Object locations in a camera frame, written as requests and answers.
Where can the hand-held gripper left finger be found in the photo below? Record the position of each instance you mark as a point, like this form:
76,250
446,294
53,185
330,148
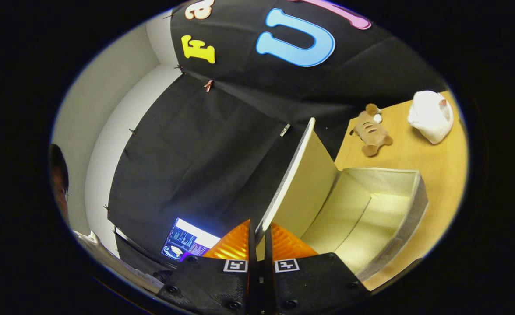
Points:
252,249

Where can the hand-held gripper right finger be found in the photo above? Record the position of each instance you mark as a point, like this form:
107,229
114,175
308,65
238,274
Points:
268,249

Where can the grey fabric storage box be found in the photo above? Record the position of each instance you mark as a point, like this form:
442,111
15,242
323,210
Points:
371,218

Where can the computer screen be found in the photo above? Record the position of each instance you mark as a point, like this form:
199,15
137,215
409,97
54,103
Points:
192,240

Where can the black backdrop cloth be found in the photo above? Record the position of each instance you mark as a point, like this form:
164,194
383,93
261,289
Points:
205,153

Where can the silver clip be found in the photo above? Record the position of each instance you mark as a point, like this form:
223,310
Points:
285,130

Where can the brown striped plush toy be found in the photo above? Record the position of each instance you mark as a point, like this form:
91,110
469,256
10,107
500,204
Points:
371,131

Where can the pink clip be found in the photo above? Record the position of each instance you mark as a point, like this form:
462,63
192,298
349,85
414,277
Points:
208,85

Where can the row of black clips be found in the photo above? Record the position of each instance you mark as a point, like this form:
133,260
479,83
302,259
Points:
179,68

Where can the white plush toy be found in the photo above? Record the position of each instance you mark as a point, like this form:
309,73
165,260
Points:
430,116

